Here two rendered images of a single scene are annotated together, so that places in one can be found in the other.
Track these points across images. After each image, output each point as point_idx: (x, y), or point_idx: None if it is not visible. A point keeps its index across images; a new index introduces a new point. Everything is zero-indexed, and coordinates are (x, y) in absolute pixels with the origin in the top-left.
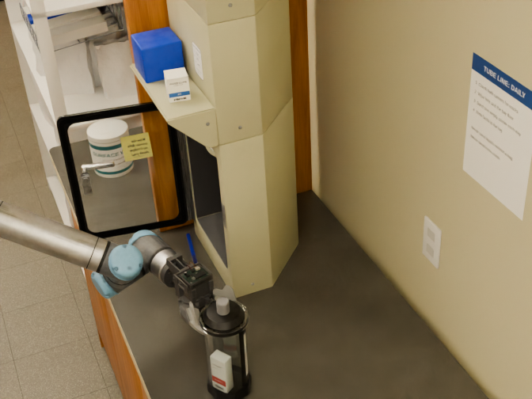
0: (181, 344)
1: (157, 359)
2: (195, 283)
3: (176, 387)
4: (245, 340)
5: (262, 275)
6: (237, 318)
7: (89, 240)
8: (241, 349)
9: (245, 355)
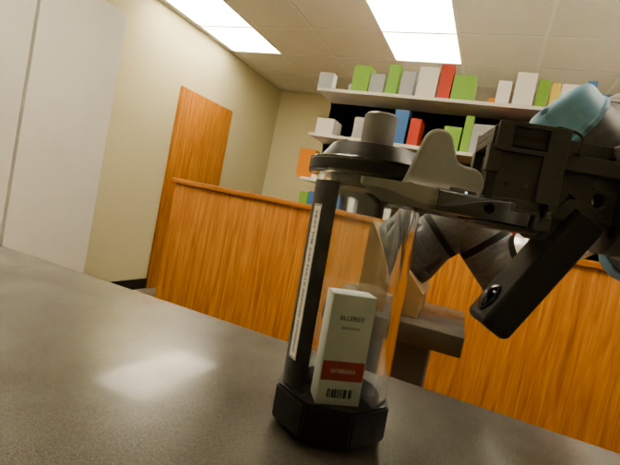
0: None
1: (519, 438)
2: (482, 137)
3: (411, 405)
4: (313, 231)
5: None
6: (331, 144)
7: (614, 96)
8: (305, 244)
9: (302, 277)
